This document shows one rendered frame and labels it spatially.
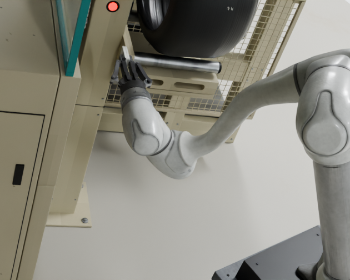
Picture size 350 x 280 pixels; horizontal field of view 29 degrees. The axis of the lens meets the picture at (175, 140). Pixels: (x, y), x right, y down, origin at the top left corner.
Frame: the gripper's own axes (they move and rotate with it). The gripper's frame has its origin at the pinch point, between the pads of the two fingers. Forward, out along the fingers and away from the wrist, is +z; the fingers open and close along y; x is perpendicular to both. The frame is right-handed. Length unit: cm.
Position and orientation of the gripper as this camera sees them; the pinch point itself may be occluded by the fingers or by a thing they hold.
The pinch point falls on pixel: (125, 56)
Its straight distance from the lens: 215.6
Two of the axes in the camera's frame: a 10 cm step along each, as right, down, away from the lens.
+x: -2.8, 7.4, 6.2
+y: -9.4, -0.8, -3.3
